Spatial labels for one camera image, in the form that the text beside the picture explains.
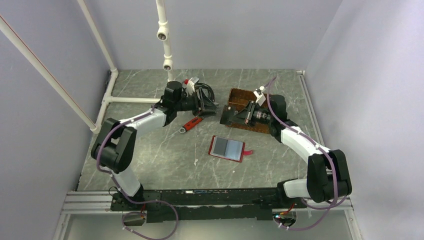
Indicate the red handled adjustable wrench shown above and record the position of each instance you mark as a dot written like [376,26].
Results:
[190,124]

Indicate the red leather card holder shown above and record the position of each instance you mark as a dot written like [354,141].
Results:
[228,149]

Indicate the brown woven basket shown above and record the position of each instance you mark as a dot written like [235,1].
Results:
[240,98]

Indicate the aluminium extrusion rail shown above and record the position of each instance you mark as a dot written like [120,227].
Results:
[101,202]

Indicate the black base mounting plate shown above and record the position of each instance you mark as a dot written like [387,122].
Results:
[261,204]

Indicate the white pvc pipe frame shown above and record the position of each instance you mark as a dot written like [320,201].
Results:
[31,57]

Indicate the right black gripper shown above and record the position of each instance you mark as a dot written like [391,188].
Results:
[244,115]

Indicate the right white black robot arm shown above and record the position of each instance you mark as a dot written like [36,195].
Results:
[327,178]

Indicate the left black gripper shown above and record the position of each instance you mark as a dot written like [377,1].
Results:
[197,101]

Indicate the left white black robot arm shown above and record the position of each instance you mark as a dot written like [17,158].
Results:
[114,146]

